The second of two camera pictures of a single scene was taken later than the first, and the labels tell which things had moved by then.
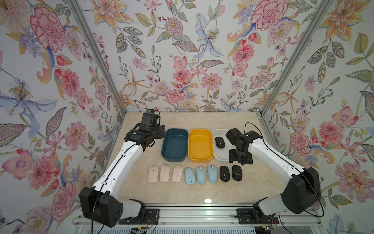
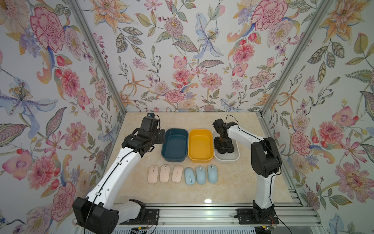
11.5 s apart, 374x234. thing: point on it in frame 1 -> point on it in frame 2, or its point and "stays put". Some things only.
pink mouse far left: (153, 174) stays put
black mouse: (224, 173) -> (223, 150)
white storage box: (221, 154) stays put
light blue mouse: (212, 172) stays put
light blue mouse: (200, 171) stays put
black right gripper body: (235, 156) -> (219, 143)
